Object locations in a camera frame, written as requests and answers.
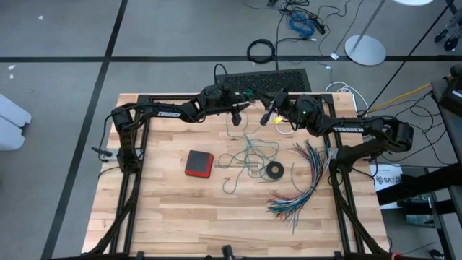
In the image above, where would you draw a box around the bundle of coloured wires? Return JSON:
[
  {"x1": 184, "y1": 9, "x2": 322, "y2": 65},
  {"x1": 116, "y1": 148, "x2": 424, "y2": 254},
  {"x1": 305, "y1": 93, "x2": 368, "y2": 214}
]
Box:
[{"x1": 266, "y1": 139, "x2": 331, "y2": 235}]

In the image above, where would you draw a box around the thin green cord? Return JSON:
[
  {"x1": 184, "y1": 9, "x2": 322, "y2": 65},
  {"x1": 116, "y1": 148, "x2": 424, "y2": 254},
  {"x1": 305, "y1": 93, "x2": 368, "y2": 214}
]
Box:
[{"x1": 215, "y1": 92, "x2": 292, "y2": 195}]

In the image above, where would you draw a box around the white printed sign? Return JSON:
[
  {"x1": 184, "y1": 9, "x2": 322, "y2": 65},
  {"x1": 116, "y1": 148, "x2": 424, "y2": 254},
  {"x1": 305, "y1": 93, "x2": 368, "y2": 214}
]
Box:
[{"x1": 369, "y1": 163, "x2": 404, "y2": 211}]

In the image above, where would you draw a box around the red box with black base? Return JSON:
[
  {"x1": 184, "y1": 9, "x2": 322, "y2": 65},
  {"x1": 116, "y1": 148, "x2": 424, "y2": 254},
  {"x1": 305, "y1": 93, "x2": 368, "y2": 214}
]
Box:
[{"x1": 184, "y1": 149, "x2": 214, "y2": 179}]

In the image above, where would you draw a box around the black reel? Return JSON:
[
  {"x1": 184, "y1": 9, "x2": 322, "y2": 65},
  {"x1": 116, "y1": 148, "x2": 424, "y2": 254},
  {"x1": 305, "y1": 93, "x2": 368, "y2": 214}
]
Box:
[{"x1": 265, "y1": 160, "x2": 285, "y2": 180}]

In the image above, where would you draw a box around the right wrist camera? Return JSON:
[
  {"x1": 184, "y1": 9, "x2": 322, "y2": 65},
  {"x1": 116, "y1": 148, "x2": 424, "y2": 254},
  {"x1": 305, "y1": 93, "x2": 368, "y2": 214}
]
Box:
[{"x1": 272, "y1": 88, "x2": 289, "y2": 110}]

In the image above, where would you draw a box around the white floor cable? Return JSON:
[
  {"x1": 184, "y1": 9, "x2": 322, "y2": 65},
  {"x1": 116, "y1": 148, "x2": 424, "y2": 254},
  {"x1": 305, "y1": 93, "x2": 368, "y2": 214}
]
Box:
[{"x1": 324, "y1": 82, "x2": 370, "y2": 116}]

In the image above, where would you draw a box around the coiled blue floor cable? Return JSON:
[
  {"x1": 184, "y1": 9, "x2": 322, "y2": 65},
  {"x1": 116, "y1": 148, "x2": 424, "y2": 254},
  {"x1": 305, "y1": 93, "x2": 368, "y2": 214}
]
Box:
[{"x1": 288, "y1": 12, "x2": 316, "y2": 38}]

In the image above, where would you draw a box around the black perforated computer case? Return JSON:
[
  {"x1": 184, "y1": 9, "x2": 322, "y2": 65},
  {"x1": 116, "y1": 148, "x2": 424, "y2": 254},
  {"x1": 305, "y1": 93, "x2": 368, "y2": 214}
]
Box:
[{"x1": 213, "y1": 68, "x2": 313, "y2": 94}]

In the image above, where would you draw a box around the green cable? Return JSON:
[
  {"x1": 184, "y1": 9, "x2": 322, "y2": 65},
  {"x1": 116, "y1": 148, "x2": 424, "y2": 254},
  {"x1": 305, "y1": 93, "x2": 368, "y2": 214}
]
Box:
[{"x1": 85, "y1": 93, "x2": 391, "y2": 260}]

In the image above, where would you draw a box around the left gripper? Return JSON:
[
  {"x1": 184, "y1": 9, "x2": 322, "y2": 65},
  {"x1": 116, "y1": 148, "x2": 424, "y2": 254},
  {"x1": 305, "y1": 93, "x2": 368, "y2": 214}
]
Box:
[{"x1": 200, "y1": 84, "x2": 252, "y2": 127}]

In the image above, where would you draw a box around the white bulky object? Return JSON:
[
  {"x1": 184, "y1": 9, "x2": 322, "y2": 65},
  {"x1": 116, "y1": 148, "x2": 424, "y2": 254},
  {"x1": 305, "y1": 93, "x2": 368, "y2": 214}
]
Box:
[{"x1": 0, "y1": 93, "x2": 32, "y2": 152}]

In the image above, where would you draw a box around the grey clamp with black handle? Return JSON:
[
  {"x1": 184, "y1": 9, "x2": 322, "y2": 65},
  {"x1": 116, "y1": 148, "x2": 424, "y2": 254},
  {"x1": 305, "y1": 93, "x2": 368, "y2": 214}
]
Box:
[{"x1": 90, "y1": 145, "x2": 121, "y2": 162}]

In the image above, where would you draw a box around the white cord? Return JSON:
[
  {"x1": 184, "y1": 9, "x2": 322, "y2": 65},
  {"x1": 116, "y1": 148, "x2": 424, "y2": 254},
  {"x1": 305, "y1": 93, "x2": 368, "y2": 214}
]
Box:
[{"x1": 276, "y1": 111, "x2": 299, "y2": 136}]

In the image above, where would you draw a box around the yellow cable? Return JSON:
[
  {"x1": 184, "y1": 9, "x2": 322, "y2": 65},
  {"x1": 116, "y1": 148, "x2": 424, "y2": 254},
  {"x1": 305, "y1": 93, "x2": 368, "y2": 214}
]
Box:
[{"x1": 367, "y1": 83, "x2": 432, "y2": 113}]

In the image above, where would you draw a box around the coiled black floor cable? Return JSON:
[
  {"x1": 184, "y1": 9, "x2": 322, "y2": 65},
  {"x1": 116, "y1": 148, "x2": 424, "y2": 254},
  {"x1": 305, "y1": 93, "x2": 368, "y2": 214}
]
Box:
[{"x1": 246, "y1": 38, "x2": 277, "y2": 66}]

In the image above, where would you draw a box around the grey lamp stand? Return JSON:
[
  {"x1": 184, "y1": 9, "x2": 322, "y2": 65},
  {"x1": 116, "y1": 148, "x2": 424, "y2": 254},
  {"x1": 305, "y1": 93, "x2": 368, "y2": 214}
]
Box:
[{"x1": 343, "y1": 0, "x2": 388, "y2": 67}]

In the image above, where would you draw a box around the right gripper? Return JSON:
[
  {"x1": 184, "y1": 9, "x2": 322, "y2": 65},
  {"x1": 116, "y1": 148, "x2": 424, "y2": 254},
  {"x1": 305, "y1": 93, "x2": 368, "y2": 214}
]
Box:
[{"x1": 252, "y1": 90, "x2": 300, "y2": 127}]

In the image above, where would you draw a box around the black metal stand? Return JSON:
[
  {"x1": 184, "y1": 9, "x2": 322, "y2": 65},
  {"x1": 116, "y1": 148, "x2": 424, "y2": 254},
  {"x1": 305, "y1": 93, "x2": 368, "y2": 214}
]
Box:
[{"x1": 375, "y1": 162, "x2": 462, "y2": 218}]

